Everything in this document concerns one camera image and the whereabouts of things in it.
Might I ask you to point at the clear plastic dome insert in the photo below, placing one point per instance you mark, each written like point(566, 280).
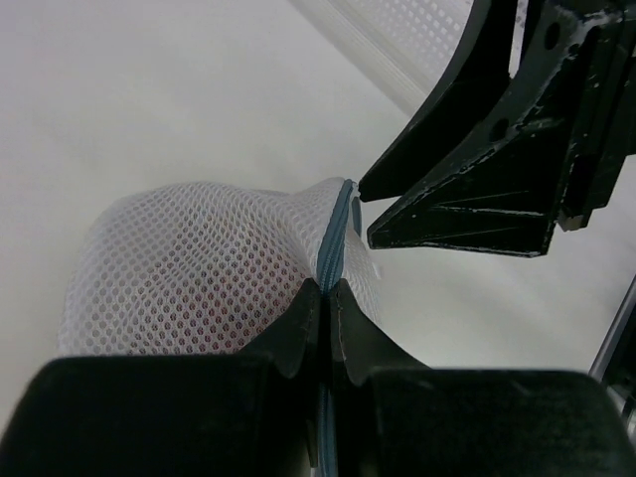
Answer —
point(322, 224)

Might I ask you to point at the aluminium mounting rail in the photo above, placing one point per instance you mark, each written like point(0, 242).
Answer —
point(614, 364)

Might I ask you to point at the white plastic basket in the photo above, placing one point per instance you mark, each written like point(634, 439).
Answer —
point(403, 47)

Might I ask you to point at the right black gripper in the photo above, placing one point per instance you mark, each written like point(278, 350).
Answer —
point(482, 164)

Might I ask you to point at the red bra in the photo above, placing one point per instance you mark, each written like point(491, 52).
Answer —
point(209, 288)

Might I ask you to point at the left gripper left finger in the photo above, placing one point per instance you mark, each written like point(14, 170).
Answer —
point(250, 413)

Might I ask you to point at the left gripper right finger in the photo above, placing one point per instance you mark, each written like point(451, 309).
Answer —
point(390, 415)

